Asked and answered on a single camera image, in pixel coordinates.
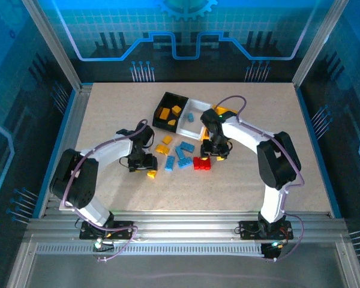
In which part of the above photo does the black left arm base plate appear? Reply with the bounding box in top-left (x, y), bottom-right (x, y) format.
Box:
top-left (79, 221), bottom-right (135, 241)

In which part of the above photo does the white plastic bin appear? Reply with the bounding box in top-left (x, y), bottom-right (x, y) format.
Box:
top-left (176, 98), bottom-right (212, 141)

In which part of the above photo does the aluminium mounting rail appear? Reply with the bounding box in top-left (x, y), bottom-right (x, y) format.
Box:
top-left (26, 209), bottom-right (349, 244)

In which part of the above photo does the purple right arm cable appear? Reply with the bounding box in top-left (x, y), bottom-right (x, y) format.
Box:
top-left (211, 95), bottom-right (306, 262)

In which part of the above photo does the slotted grey cable duct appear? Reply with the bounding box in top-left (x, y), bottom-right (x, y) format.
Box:
top-left (35, 243), bottom-right (266, 256)

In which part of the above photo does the aluminium frame post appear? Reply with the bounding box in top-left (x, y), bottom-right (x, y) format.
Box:
top-left (292, 0), bottom-right (350, 88)
top-left (21, 0), bottom-right (84, 92)

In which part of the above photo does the yellow plastic bin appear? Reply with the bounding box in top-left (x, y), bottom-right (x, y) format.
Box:
top-left (199, 104), bottom-right (239, 142)

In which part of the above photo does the aluminium side rail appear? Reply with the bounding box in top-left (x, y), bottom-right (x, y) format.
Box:
top-left (41, 83), bottom-right (92, 218)

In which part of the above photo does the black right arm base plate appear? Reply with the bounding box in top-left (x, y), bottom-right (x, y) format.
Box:
top-left (239, 220), bottom-right (294, 241)

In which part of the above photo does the black plastic bin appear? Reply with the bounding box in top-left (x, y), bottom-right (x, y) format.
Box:
top-left (152, 92), bottom-right (189, 133)

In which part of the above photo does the black controller box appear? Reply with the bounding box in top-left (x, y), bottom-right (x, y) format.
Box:
top-left (260, 242), bottom-right (284, 260)

